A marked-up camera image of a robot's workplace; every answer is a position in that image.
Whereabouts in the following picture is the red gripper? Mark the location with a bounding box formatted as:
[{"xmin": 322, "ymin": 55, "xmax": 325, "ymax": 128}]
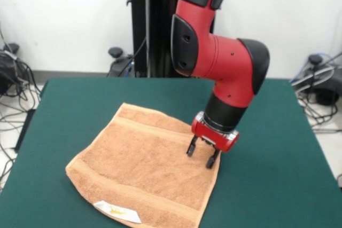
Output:
[{"xmin": 186, "ymin": 112, "xmax": 240, "ymax": 170}]

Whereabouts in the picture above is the tan terry towel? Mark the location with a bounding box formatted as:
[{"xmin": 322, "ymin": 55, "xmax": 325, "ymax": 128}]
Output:
[{"xmin": 65, "ymin": 101, "xmax": 221, "ymax": 228}]

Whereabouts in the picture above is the dark green table cloth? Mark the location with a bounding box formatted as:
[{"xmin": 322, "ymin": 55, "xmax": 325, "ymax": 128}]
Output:
[{"xmin": 0, "ymin": 77, "xmax": 342, "ymax": 228}]

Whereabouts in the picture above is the grey stand base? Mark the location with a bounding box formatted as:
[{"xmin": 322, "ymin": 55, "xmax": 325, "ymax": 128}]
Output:
[
  {"xmin": 291, "ymin": 53, "xmax": 342, "ymax": 107},
  {"xmin": 0, "ymin": 43, "xmax": 21, "ymax": 94}
]

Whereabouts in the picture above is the black pedestal base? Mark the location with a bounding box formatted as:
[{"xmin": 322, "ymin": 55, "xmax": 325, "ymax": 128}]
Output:
[{"xmin": 106, "ymin": 56, "xmax": 177, "ymax": 78}]

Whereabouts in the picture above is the tangle of black cables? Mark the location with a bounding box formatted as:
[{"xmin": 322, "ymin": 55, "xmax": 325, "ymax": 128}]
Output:
[
  {"xmin": 293, "ymin": 97, "xmax": 342, "ymax": 134},
  {"xmin": 0, "ymin": 25, "xmax": 42, "ymax": 186}
]

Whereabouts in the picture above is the black pedestal levelling knob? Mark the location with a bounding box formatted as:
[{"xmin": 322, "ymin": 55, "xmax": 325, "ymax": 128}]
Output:
[{"xmin": 108, "ymin": 47, "xmax": 123, "ymax": 58}]

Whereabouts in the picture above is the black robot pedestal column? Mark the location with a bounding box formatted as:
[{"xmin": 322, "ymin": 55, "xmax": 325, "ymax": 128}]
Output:
[{"xmin": 126, "ymin": 0, "xmax": 222, "ymax": 78}]

